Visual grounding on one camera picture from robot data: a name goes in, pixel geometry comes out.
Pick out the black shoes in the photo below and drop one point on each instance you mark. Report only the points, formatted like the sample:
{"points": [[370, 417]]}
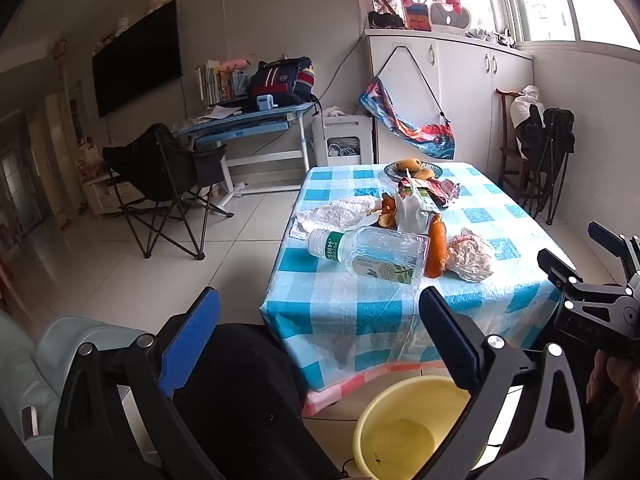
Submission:
{"points": [[385, 21]]}

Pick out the orange carrot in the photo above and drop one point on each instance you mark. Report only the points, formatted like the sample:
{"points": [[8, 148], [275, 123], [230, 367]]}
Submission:
{"points": [[434, 250]]}

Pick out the blue white study desk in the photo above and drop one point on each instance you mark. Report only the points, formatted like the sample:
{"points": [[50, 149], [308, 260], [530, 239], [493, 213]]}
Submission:
{"points": [[240, 122]]}

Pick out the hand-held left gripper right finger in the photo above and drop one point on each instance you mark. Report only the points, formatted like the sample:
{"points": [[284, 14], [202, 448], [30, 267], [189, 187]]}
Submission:
{"points": [[450, 332]]}

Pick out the person's left leg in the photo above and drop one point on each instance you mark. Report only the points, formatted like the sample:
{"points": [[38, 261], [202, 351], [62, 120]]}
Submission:
{"points": [[250, 400]]}

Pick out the yellow plastic basin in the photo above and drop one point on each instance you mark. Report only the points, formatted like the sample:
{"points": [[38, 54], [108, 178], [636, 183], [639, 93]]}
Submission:
{"points": [[395, 440]]}

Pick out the white shoes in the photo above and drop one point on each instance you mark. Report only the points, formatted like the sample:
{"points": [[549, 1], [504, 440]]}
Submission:
{"points": [[492, 37]]}

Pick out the blue white checked tablecloth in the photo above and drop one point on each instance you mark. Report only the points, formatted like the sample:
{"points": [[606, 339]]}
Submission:
{"points": [[350, 310]]}

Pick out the snack wrapper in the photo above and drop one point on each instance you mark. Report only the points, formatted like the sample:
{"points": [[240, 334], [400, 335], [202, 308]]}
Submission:
{"points": [[442, 191]]}

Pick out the white paper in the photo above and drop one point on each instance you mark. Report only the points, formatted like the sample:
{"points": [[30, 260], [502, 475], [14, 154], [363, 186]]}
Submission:
{"points": [[470, 255]]}

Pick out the white plastic bag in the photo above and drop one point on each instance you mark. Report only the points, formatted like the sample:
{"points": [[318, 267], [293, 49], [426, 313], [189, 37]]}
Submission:
{"points": [[412, 212]]}

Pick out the clear plastic bottle green label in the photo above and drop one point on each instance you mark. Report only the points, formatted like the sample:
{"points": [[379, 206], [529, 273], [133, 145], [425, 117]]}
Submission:
{"points": [[380, 255]]}

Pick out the black folding camp chair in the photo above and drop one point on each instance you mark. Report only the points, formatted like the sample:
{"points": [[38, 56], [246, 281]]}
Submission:
{"points": [[160, 165]]}

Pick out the dark wooden chair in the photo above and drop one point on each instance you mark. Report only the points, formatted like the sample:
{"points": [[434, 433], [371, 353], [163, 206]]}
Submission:
{"points": [[506, 130]]}

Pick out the pink plush toy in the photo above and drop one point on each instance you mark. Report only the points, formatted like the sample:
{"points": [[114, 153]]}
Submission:
{"points": [[234, 64]]}

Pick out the white grey plastic seat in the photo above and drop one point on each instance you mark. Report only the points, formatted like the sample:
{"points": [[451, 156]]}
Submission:
{"points": [[450, 16]]}

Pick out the dark patterned plate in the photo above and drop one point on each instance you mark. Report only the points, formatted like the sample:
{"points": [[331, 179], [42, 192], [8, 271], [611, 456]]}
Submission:
{"points": [[395, 175]]}

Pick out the white appliance with dark window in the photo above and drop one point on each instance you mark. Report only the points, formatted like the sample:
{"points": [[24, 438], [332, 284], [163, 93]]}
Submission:
{"points": [[342, 135]]}

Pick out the white plush toy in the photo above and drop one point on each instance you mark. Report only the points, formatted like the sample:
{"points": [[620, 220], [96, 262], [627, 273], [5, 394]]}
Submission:
{"points": [[123, 25]]}

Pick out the navy red striped backpack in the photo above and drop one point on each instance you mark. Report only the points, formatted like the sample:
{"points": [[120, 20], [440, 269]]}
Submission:
{"points": [[280, 80]]}

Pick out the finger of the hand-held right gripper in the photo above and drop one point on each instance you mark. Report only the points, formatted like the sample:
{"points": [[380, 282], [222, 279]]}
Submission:
{"points": [[557, 267], [612, 240]]}

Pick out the stack of books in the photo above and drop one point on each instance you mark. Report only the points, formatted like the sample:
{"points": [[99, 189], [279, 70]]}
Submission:
{"points": [[215, 82]]}

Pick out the orange blue box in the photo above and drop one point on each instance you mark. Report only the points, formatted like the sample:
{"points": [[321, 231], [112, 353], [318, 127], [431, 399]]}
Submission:
{"points": [[417, 16]]}

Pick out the black flat television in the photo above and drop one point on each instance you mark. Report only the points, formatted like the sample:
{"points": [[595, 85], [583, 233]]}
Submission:
{"points": [[135, 60]]}

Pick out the loose papers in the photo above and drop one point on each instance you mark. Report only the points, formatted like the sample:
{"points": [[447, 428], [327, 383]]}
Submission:
{"points": [[220, 112]]}

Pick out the yellow spotted fruit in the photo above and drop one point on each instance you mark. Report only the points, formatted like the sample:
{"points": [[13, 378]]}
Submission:
{"points": [[425, 174], [409, 164]]}

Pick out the yellow green plush toy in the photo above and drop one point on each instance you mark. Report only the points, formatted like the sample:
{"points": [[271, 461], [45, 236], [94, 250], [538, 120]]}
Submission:
{"points": [[157, 2]]}

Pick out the white plastic sack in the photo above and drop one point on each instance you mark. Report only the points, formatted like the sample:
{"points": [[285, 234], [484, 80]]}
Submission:
{"points": [[525, 102]]}

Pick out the light blue desk gadget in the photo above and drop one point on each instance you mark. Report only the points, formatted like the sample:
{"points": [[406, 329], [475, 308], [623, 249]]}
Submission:
{"points": [[264, 102]]}

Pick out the colourful printed bag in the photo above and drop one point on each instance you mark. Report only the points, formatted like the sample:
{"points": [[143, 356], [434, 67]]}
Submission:
{"points": [[415, 132]]}

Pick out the low white television cabinet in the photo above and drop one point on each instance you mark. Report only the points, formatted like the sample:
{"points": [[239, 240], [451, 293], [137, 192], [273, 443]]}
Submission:
{"points": [[107, 192]]}

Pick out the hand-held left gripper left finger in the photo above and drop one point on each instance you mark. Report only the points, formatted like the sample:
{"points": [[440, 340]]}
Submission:
{"points": [[192, 340]]}

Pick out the person's right hand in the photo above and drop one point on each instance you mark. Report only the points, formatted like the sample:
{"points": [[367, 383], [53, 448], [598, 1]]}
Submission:
{"points": [[612, 385]]}

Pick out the light green sofa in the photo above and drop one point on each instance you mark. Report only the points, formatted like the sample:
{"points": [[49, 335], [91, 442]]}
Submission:
{"points": [[55, 360]]}

